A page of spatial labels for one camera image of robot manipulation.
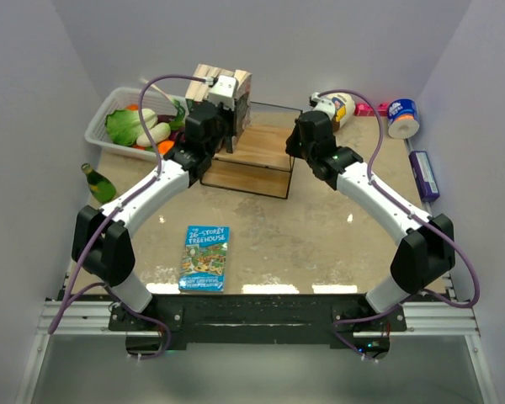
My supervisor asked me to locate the black wire wooden shelf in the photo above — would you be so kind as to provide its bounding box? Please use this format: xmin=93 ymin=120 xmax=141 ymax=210
xmin=200 ymin=102 xmax=302 ymax=199

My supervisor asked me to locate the little women book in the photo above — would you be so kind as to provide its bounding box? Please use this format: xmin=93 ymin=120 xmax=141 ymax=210
xmin=225 ymin=70 xmax=252 ymax=153

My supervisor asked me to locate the green 104-storey treehouse book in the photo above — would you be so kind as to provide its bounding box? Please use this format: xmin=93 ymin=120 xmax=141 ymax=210
xmin=185 ymin=64 xmax=210 ymax=111

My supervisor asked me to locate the blue 26-storey treehouse book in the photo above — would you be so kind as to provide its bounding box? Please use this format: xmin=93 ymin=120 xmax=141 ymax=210
xmin=178 ymin=226 xmax=230 ymax=293

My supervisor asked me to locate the purple book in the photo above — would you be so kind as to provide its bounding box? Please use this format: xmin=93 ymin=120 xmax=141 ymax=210
xmin=219 ymin=69 xmax=237 ymax=77

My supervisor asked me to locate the red treehouse book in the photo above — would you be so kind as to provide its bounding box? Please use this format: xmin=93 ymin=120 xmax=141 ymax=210
xmin=195 ymin=66 xmax=221 ymax=102

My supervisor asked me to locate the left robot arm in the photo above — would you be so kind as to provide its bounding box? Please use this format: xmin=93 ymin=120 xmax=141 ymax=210
xmin=72 ymin=101 xmax=236 ymax=330

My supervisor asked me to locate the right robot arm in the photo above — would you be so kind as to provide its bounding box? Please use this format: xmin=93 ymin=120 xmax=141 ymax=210
xmin=286 ymin=111 xmax=455 ymax=331

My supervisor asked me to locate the brown core paper roll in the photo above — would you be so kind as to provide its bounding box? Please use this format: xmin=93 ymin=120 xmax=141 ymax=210
xmin=322 ymin=92 xmax=355 ymax=132

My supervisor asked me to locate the toy green leek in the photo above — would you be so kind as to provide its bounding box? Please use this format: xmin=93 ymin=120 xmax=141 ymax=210
xmin=151 ymin=84 xmax=186 ymax=130

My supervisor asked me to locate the toy purple onion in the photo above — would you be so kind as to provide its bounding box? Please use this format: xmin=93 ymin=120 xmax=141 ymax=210
xmin=168 ymin=128 xmax=185 ymax=143

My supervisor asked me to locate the pink plastic object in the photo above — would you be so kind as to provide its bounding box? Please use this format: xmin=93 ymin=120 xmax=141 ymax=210
xmin=354 ymin=103 xmax=389 ymax=117

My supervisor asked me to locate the toy white radish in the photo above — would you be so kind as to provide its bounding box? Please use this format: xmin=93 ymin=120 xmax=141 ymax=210
xmin=136 ymin=122 xmax=171 ymax=148

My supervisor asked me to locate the toy orange carrot slice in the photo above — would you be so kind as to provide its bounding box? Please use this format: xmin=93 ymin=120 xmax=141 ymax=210
xmin=157 ymin=140 xmax=174 ymax=155

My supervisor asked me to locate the blue wrapped toilet roll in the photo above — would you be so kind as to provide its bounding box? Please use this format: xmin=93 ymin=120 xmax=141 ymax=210
xmin=387 ymin=98 xmax=420 ymax=140

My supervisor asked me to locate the toy green cabbage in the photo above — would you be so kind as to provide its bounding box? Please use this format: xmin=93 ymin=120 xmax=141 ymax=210
xmin=104 ymin=109 xmax=145 ymax=146

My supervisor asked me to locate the purple box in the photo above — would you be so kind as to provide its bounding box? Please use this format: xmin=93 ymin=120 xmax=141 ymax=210
xmin=409 ymin=151 xmax=440 ymax=202

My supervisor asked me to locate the white plastic basket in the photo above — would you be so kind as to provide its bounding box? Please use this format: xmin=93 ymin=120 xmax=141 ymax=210
xmin=85 ymin=88 xmax=188 ymax=162

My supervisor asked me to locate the green glass bottle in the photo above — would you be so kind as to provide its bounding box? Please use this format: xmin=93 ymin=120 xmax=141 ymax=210
xmin=81 ymin=163 xmax=117 ymax=204

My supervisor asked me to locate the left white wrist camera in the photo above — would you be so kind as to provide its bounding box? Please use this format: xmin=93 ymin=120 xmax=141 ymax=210
xmin=204 ymin=75 xmax=237 ymax=109

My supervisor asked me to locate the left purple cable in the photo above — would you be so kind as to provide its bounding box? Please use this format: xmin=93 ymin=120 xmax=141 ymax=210
xmin=48 ymin=74 xmax=210 ymax=336

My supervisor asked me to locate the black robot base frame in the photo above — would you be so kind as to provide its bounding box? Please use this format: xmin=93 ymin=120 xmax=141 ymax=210
xmin=109 ymin=294 xmax=407 ymax=359

